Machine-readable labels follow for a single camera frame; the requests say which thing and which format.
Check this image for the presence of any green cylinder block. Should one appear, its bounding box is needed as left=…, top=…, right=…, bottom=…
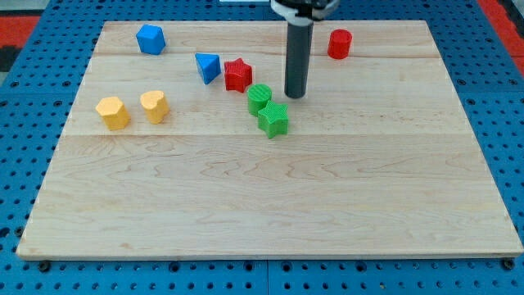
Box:
left=247, top=84, right=273, bottom=116

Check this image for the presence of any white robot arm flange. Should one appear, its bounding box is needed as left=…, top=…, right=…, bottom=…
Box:
left=269, top=0, right=341, bottom=26

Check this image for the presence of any green star block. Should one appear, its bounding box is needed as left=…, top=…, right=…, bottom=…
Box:
left=258, top=101, right=289, bottom=138

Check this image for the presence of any red star block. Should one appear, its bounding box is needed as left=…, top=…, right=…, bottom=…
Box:
left=224, top=58, right=253, bottom=93

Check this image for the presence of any light wooden board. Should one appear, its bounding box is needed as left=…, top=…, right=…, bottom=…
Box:
left=17, top=20, right=523, bottom=261

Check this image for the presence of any blue triangle block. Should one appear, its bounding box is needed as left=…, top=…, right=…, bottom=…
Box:
left=195, top=52, right=221, bottom=84

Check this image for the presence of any yellow heart block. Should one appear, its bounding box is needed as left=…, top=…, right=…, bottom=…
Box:
left=140, top=90, right=169, bottom=125

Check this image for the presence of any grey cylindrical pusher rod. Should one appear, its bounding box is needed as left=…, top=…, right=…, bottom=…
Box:
left=284, top=23, right=314, bottom=98

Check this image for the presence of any red cylinder block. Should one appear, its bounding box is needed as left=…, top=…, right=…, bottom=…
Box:
left=327, top=29, right=353, bottom=60

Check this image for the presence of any yellow hexagon block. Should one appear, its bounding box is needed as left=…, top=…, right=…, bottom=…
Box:
left=95, top=97, right=130, bottom=130

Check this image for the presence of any blue cube block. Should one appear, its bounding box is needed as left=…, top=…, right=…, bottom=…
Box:
left=136, top=24, right=165, bottom=55

